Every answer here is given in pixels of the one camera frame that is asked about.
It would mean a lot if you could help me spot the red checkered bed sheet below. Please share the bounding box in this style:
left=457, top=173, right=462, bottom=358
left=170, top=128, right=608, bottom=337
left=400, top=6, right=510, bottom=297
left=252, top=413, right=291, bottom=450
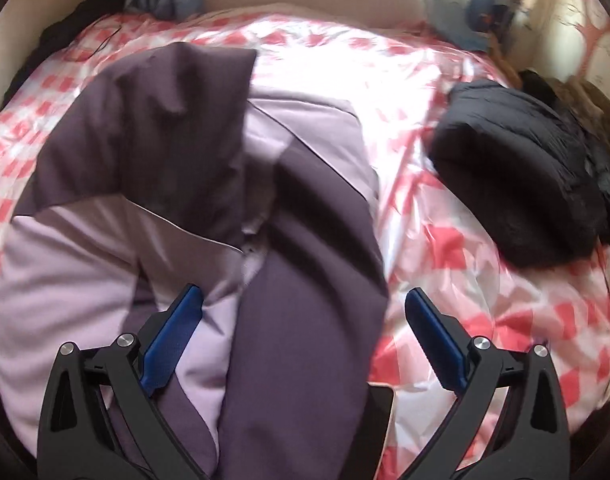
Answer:
left=0, top=2, right=610, bottom=436

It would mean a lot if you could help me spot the black puffer jacket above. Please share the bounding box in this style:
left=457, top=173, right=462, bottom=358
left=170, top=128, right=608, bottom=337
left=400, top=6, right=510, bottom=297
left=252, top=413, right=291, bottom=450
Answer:
left=427, top=79, right=610, bottom=268

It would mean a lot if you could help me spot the dark fur-trimmed coat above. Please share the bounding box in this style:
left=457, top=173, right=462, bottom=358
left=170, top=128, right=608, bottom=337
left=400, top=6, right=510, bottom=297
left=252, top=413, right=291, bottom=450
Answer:
left=515, top=67, right=610, bottom=211

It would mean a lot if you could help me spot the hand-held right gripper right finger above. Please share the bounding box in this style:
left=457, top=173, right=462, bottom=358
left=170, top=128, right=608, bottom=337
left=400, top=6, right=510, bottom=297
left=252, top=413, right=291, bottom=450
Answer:
left=400, top=287, right=571, bottom=480

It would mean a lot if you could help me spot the black cable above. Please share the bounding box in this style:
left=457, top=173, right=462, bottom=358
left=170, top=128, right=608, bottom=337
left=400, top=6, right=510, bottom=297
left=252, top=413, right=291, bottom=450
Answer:
left=82, top=22, right=126, bottom=56

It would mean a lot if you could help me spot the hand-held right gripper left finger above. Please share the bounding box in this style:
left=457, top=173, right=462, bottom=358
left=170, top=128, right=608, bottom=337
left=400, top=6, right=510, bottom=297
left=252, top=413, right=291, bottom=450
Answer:
left=36, top=284, right=204, bottom=480

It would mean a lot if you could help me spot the purple two-tone jacket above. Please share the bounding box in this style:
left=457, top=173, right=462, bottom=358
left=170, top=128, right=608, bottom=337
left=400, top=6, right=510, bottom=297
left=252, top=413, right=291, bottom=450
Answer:
left=0, top=42, right=391, bottom=480

